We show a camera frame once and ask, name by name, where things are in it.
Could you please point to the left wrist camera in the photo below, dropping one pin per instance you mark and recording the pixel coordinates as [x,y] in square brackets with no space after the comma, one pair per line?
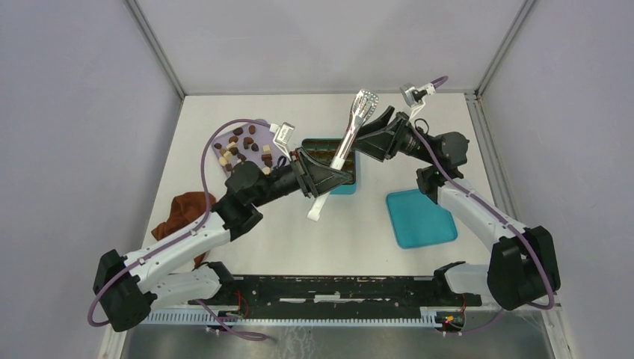
[282,134]

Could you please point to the teal chocolate box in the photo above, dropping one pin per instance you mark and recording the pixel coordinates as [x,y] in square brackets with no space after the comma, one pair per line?
[323,151]

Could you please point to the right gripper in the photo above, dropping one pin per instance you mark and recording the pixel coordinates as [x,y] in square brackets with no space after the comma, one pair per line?
[380,139]

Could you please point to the metal kitchen tongs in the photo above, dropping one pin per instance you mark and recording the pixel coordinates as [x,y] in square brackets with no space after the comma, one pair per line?
[361,111]

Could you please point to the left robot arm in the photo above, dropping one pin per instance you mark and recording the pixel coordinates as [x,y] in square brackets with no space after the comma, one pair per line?
[128,287]

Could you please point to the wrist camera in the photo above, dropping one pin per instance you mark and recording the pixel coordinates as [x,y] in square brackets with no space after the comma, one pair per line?
[282,134]
[415,98]

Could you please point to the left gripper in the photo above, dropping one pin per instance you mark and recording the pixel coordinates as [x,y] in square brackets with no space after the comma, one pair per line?
[314,176]

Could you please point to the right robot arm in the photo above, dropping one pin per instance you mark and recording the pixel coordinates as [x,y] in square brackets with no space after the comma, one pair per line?
[522,269]

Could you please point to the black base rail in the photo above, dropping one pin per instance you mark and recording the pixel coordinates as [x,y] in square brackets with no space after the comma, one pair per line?
[337,297]

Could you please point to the brown cloth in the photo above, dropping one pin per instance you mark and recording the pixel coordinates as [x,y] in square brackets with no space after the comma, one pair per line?
[184,209]

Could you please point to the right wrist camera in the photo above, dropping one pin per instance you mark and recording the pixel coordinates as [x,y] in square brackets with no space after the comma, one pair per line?
[415,98]

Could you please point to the purple tray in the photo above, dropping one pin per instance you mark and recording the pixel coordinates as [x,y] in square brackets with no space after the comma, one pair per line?
[248,142]

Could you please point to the teal box lid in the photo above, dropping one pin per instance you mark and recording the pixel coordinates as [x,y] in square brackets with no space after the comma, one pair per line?
[417,221]

